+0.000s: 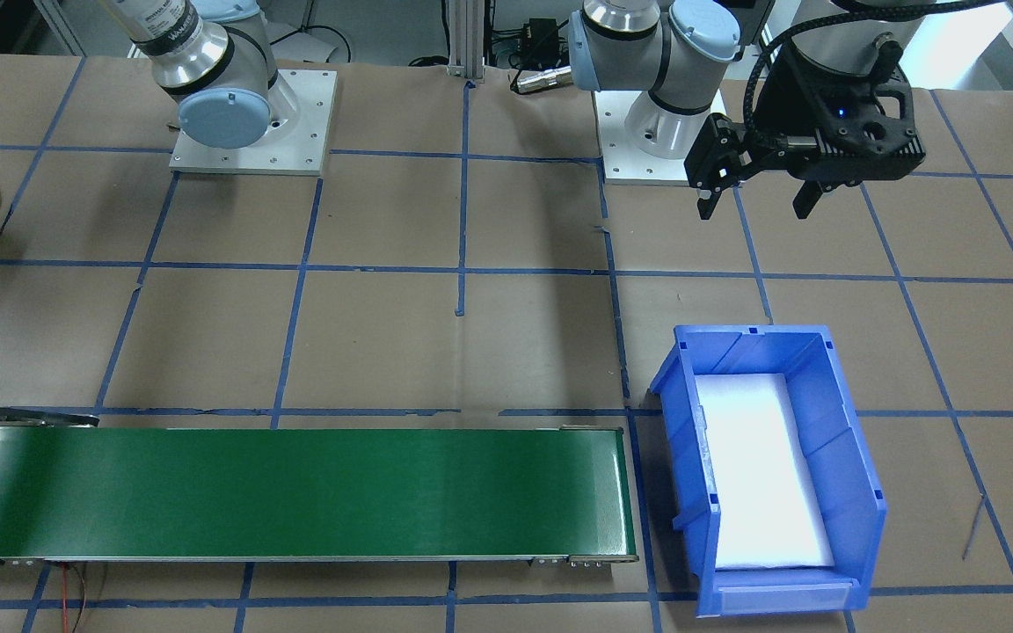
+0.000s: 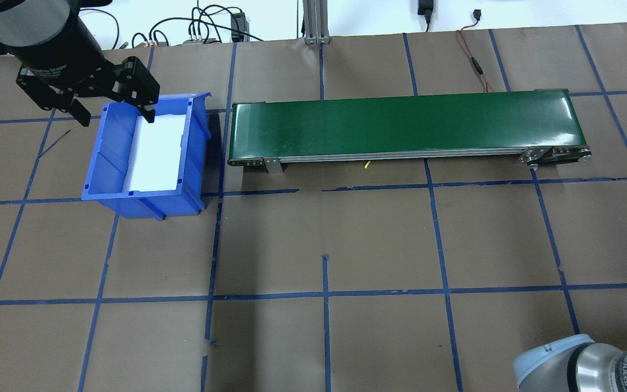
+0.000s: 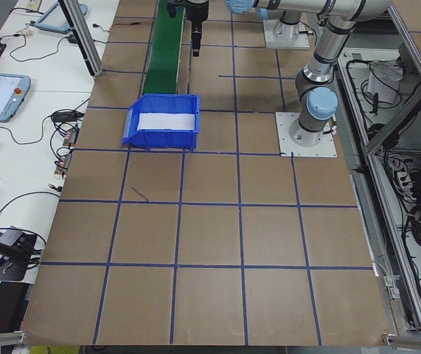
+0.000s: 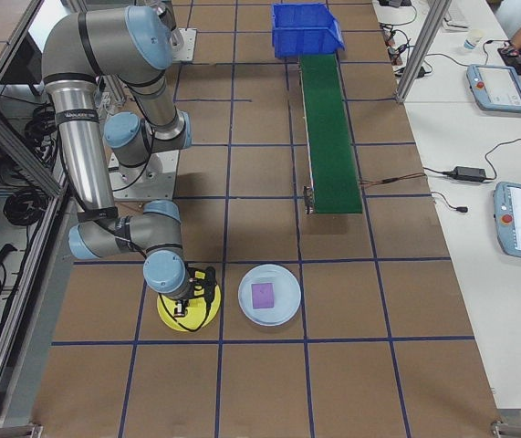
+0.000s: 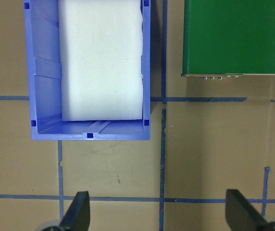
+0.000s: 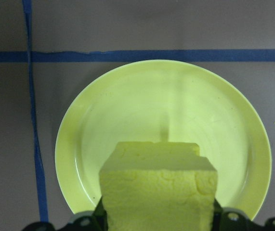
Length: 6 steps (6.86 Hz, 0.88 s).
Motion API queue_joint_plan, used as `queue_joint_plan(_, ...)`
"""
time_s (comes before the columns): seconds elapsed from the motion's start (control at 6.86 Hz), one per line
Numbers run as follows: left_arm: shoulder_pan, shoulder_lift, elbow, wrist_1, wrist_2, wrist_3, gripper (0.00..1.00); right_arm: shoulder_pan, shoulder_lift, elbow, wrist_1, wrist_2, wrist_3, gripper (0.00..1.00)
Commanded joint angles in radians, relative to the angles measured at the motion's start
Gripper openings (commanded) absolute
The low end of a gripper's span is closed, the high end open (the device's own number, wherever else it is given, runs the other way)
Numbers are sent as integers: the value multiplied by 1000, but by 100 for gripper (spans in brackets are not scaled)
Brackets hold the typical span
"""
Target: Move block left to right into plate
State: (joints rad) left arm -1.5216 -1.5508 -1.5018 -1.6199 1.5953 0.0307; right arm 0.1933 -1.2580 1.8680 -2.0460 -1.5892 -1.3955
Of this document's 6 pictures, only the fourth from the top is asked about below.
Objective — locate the white square base plate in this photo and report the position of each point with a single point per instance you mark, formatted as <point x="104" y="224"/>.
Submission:
<point x="164" y="182"/>
<point x="188" y="45"/>

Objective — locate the V-shaped aluminium frame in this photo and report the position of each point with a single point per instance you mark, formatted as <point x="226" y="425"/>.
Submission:
<point x="13" y="146"/>

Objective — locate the aluminium foot bar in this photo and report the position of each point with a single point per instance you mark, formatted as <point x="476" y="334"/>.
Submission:
<point x="515" y="429"/>
<point x="4" y="431"/>

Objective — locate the black power adapter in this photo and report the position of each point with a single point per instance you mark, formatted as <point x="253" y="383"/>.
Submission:
<point x="417" y="72"/>
<point x="467" y="173"/>

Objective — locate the green conveyor belt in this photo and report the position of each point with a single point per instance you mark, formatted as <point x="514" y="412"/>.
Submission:
<point x="333" y="159"/>

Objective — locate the person bare hand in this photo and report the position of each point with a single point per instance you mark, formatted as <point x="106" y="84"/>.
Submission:
<point x="518" y="44"/>

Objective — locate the yellow plate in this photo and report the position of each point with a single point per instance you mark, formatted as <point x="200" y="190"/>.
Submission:
<point x="169" y="317"/>

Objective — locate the white paper cup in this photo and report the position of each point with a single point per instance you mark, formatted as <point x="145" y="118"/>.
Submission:
<point x="473" y="41"/>

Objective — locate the purple foam block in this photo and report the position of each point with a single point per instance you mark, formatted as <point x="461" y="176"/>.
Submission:
<point x="263" y="296"/>

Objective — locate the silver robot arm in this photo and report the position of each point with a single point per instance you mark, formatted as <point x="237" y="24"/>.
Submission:
<point x="82" y="159"/>
<point x="175" y="38"/>

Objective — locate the black electronics board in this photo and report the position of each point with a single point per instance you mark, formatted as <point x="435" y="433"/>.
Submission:
<point x="511" y="54"/>

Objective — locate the blue plastic storage bin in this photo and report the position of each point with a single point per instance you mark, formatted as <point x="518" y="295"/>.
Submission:
<point x="305" y="43"/>

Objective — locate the light blue plate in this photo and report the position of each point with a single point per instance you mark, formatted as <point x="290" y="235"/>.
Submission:
<point x="246" y="296"/>

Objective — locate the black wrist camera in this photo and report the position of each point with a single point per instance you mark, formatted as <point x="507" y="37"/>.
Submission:
<point x="207" y="283"/>

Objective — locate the aluminium profile post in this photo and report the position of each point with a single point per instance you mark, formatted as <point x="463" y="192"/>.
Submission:
<point x="419" y="55"/>

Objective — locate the black control box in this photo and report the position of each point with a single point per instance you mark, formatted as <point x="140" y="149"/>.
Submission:
<point x="23" y="68"/>

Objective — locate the small circuit board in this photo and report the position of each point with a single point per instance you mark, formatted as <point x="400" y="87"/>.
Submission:
<point x="390" y="36"/>
<point x="398" y="57"/>

